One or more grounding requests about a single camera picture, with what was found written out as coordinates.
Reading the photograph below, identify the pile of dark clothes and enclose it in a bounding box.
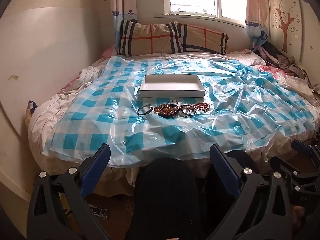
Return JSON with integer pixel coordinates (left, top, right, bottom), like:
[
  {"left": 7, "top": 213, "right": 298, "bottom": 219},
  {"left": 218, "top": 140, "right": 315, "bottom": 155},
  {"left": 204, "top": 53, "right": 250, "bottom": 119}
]
[{"left": 252, "top": 41, "right": 315, "bottom": 80}]

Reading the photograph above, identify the black braided leather bracelet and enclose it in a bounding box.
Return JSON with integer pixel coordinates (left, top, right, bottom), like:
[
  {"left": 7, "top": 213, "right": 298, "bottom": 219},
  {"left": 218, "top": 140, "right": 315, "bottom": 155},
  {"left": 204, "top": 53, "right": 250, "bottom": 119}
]
[{"left": 159, "top": 100, "right": 180, "bottom": 118}]

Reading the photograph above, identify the brown tree wall sticker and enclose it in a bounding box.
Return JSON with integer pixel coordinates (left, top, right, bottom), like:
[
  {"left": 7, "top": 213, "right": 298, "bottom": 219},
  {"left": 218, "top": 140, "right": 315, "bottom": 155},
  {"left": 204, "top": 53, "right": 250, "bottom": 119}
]
[{"left": 271, "top": 0, "right": 300, "bottom": 53}]

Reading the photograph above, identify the plaid beige pillow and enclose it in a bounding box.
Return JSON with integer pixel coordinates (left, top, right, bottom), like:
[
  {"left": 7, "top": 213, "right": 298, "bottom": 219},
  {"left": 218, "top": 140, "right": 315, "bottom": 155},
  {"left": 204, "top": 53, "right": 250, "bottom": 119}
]
[
  {"left": 176, "top": 23, "right": 229, "bottom": 55},
  {"left": 118, "top": 19, "right": 183, "bottom": 57}
]

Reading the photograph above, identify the blue checkered plastic sheet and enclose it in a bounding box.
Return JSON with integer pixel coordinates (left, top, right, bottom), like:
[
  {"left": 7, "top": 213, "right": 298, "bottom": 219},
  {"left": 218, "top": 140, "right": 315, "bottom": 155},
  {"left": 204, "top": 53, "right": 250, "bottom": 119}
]
[{"left": 41, "top": 54, "right": 317, "bottom": 168}]

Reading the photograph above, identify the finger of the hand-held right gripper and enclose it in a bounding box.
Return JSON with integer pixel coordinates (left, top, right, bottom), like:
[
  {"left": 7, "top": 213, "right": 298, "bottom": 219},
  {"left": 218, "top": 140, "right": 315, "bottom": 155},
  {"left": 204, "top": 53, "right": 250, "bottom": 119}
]
[
  {"left": 291, "top": 139, "right": 320, "bottom": 161},
  {"left": 269, "top": 156, "right": 303, "bottom": 180}
]

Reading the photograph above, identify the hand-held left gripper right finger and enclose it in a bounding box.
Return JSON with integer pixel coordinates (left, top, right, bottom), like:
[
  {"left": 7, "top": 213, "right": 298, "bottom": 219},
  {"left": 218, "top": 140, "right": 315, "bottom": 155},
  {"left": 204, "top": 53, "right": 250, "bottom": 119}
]
[{"left": 209, "top": 144, "right": 293, "bottom": 240}]

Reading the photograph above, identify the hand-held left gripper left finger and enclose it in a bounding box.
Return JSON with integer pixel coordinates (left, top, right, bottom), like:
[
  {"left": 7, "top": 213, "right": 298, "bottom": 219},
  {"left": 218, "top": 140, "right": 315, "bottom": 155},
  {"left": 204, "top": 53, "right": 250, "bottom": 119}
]
[{"left": 27, "top": 144, "right": 112, "bottom": 240}]

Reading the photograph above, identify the pink patterned curtain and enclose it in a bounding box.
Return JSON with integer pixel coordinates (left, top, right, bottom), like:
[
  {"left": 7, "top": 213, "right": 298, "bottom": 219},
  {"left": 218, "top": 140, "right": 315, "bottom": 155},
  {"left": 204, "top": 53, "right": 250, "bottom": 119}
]
[
  {"left": 110, "top": 0, "right": 138, "bottom": 55},
  {"left": 245, "top": 0, "right": 272, "bottom": 50}
]

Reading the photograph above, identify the narrow silver bangle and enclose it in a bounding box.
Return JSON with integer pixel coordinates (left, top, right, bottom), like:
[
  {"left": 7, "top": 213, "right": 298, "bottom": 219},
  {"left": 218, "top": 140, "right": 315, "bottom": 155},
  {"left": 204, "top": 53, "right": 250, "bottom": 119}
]
[{"left": 180, "top": 104, "right": 198, "bottom": 117}]

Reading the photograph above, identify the black rectangular device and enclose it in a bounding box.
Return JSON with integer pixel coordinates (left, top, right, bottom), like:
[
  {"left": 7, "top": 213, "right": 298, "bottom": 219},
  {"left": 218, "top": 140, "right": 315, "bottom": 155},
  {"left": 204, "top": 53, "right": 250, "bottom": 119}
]
[{"left": 89, "top": 205, "right": 110, "bottom": 220}]

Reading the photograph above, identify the amber bead bracelet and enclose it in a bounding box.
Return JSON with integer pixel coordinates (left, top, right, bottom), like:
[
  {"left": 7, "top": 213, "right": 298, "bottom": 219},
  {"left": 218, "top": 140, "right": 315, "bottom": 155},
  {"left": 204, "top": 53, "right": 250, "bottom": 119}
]
[{"left": 154, "top": 104, "right": 177, "bottom": 115}]

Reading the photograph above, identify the white cardboard box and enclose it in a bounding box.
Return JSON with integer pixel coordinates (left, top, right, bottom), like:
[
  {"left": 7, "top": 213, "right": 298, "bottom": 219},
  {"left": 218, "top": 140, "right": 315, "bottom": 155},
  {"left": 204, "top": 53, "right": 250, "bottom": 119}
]
[{"left": 139, "top": 74, "right": 206, "bottom": 98}]

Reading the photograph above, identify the wide silver bangle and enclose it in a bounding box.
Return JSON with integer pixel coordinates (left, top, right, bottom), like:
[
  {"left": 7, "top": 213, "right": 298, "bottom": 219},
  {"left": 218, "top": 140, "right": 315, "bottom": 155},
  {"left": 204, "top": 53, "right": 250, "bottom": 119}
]
[{"left": 137, "top": 104, "right": 153, "bottom": 116}]

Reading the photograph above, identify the red braided cord bracelet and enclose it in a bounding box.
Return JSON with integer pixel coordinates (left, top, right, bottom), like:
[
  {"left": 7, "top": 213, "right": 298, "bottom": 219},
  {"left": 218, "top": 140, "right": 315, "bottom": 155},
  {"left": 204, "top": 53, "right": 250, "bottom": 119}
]
[{"left": 194, "top": 102, "right": 211, "bottom": 112}]

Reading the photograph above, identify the pink pillow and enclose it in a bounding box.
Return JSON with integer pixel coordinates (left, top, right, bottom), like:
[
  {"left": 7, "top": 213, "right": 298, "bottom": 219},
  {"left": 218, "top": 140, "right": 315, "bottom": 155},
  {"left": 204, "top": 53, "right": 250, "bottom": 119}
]
[{"left": 101, "top": 45, "right": 118, "bottom": 58}]

